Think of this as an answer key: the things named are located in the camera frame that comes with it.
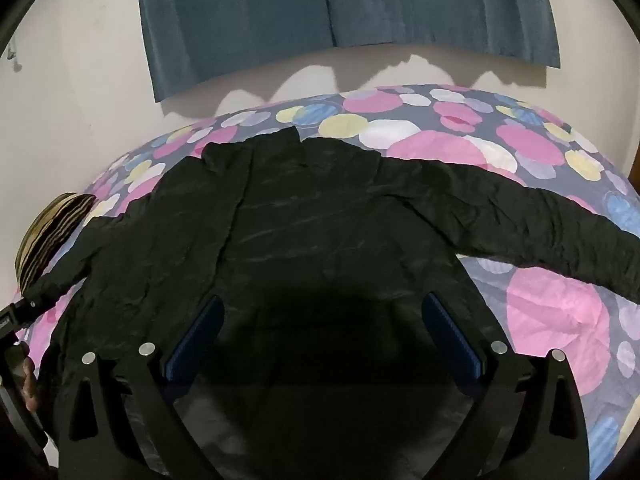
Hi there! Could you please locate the black puffer jacket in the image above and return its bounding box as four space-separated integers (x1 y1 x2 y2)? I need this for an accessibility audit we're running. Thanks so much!
24 128 639 479

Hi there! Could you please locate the person's left hand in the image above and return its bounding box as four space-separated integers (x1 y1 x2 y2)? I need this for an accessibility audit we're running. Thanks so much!
21 356 39 413

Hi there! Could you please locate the colourful dotted bed cover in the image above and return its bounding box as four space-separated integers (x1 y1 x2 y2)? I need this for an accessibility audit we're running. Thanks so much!
19 83 640 480

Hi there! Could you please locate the yellow black striped pillow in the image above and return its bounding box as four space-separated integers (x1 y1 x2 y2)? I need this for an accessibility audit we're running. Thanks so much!
14 193 96 292

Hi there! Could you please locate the blue curtain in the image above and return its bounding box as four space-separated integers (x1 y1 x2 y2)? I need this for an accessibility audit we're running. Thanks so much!
139 0 561 100

